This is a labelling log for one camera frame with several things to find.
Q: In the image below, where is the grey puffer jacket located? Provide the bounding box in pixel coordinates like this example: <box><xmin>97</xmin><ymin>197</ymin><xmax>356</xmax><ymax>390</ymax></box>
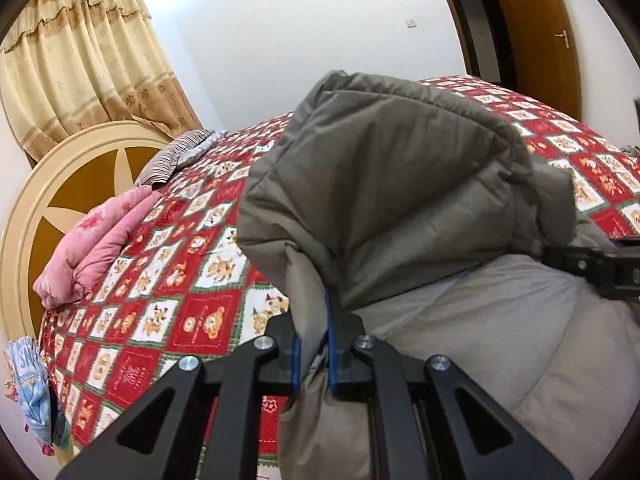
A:
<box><xmin>238</xmin><ymin>72</ymin><xmax>639</xmax><ymax>479</ymax></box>

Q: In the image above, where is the red checkered cartoon bedspread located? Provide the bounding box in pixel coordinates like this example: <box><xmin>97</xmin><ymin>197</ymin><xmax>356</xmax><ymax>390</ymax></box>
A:
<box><xmin>42</xmin><ymin>75</ymin><xmax>639</xmax><ymax>450</ymax></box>

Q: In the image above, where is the light blue patterned cloth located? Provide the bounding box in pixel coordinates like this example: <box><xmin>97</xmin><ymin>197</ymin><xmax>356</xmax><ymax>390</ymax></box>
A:
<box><xmin>2</xmin><ymin>336</ymin><xmax>70</xmax><ymax>456</ymax></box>

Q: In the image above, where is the pink folded blanket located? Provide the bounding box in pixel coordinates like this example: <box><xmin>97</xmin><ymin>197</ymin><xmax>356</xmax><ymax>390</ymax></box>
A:
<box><xmin>32</xmin><ymin>185</ymin><xmax>160</xmax><ymax>310</ymax></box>

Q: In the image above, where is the brown wooden door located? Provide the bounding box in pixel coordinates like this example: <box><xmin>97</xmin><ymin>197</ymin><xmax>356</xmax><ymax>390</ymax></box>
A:
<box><xmin>498</xmin><ymin>0</ymin><xmax>582</xmax><ymax>119</ymax></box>

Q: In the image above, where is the grey striped pillow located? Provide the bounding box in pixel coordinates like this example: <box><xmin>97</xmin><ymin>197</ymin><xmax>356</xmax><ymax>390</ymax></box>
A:
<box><xmin>134</xmin><ymin>129</ymin><xmax>228</xmax><ymax>186</ymax></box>

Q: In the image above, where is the cream round wooden headboard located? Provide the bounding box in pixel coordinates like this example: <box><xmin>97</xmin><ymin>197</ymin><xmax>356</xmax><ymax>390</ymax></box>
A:
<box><xmin>1</xmin><ymin>120</ymin><xmax>169</xmax><ymax>340</ymax></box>

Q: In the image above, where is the beige patterned curtain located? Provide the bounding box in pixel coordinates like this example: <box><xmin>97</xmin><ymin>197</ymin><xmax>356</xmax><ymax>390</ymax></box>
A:
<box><xmin>1</xmin><ymin>0</ymin><xmax>201</xmax><ymax>162</ymax></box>

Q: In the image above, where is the silver door handle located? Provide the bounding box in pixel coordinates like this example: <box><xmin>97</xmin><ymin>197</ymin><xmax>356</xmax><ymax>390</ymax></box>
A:
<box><xmin>555</xmin><ymin>29</ymin><xmax>570</xmax><ymax>49</ymax></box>

